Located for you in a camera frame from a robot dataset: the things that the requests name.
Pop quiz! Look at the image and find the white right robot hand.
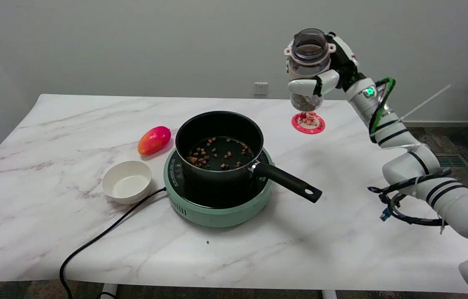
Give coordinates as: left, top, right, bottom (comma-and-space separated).
284, 32, 366, 97

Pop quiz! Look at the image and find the clear plastic bottle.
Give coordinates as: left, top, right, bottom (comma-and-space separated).
284, 28, 337, 112

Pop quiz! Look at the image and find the black soup pot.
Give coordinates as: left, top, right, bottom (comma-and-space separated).
175, 111, 323, 203

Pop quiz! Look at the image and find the pink round coaster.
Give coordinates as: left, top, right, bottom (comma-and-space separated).
292, 112, 326, 135

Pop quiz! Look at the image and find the floor vent grille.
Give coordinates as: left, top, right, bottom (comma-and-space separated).
434, 153, 468, 169

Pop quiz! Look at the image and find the green induction cooker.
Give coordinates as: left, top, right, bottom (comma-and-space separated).
164, 147, 275, 228

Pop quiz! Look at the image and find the red orange mango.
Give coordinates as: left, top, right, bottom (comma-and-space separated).
137, 126, 172, 156

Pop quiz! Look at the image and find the white bowl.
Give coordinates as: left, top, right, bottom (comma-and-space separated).
102, 160, 152, 205

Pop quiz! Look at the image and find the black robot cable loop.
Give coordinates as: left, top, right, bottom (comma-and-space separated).
368, 168, 468, 227

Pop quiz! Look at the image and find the black power cord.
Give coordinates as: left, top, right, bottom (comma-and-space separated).
59, 187, 168, 299

